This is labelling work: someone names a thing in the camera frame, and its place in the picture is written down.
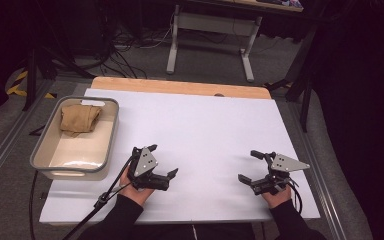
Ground person's left hand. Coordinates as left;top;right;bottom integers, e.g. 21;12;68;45
119;166;156;207

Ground hand-held gripper black cable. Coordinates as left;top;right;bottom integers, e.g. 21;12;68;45
61;156;138;240
286;179;304;214

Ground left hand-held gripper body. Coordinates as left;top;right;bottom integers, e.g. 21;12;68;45
126;146;171;193

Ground beige basket with grey rim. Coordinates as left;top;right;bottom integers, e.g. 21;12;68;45
29;95;120;182

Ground left hand-held gripper black cable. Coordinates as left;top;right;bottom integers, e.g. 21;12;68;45
61;156;138;240

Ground aluminium floor rail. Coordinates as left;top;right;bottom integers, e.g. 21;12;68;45
0;78;53;198
286;99;348;240

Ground black floor cable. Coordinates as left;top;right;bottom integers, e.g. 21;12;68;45
29;169;38;240

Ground right hand-held gripper black cable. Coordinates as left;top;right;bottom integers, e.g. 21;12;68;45
286;179;304;214

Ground black metal stand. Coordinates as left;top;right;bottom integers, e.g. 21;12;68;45
266;26;318;133
22;46;96;112

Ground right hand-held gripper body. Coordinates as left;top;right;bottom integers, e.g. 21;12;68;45
251;152;311;197

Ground bundle of floor cables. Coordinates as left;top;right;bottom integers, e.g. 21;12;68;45
98;13;181;79

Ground yellow black hazard tape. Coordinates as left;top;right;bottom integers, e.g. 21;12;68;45
6;68;58;100

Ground white metal desk frame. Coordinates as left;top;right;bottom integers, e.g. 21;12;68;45
165;4;264;83

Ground tan cloth garment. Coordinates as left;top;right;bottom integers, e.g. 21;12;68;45
59;104;103;138

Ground person's right hand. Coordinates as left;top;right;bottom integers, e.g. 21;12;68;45
261;186;293;209

